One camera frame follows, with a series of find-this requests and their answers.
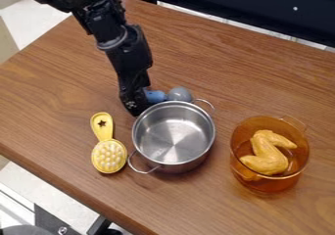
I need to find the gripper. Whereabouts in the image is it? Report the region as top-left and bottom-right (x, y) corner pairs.
(95, 23), (155, 118)

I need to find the orange transparent cup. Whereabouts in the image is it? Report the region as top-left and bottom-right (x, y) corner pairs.
(228, 115), (311, 194)

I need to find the blue toy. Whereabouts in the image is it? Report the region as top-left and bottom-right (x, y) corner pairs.
(143, 85), (196, 105)

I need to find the black metal frame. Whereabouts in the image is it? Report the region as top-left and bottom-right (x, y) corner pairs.
(126, 0), (335, 49)

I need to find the silver pot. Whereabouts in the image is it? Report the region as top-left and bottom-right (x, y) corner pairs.
(125, 98), (217, 175)

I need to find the toy chicken wing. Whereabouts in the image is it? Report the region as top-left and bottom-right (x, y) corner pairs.
(238, 129), (299, 177)

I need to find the yellow brush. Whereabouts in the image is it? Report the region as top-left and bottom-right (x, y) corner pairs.
(88, 111), (128, 174)

